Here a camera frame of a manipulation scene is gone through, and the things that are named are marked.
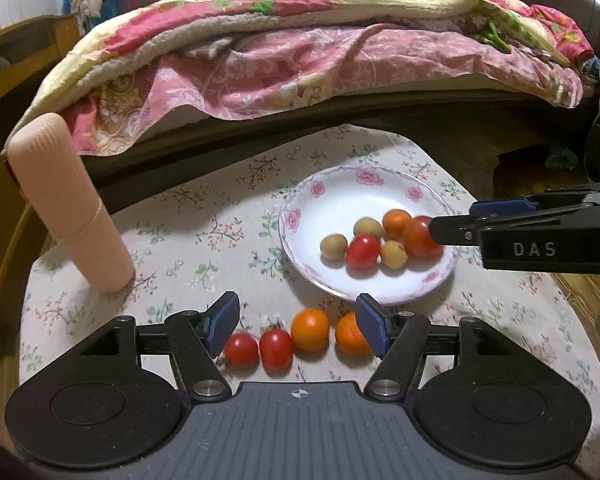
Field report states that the cherry tomato with stem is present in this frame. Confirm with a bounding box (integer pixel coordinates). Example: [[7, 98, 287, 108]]
[[223, 333, 260, 367]]

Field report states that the small orange mandarin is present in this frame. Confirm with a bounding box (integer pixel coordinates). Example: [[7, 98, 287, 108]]
[[382, 209, 413, 240]]

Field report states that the dark sofa frame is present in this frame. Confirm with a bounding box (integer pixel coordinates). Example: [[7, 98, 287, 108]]
[[78, 0, 600, 201]]

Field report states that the brown longan left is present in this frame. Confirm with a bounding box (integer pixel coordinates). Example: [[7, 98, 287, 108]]
[[320, 234, 348, 261]]

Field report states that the oval red tomato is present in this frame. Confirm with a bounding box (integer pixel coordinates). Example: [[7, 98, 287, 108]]
[[347, 233, 380, 271]]

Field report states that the pink floral quilt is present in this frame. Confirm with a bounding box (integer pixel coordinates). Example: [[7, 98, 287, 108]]
[[21, 0, 594, 157]]

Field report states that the pale longan fruit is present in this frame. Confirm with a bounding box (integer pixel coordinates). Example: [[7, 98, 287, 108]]
[[353, 217, 385, 240]]

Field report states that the wooden cabinet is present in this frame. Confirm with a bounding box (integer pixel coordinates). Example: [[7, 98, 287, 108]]
[[0, 12, 81, 311]]

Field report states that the red cherry tomato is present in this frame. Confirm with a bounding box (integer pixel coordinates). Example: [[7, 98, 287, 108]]
[[259, 328, 294, 370]]

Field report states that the large red tomato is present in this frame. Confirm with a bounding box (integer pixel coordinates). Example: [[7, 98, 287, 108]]
[[402, 216, 443, 259]]

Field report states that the white floral plate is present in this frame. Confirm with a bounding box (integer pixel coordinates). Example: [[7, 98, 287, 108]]
[[279, 165, 457, 306]]

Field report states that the pink ribbed bottle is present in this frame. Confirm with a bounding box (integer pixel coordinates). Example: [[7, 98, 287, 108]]
[[5, 113, 135, 294]]

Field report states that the smooth orange tomato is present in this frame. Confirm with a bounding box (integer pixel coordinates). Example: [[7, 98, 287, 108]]
[[290, 309, 330, 352]]

